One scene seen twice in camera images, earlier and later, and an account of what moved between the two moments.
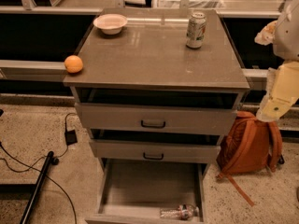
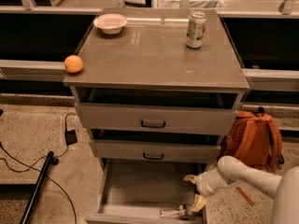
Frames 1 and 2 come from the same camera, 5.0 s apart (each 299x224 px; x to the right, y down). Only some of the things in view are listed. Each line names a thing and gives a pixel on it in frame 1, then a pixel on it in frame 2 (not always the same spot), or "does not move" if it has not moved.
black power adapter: (70, 137) does not move
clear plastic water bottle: (183, 212) does not move
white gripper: (288, 36) to (202, 183)
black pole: (37, 188) does not move
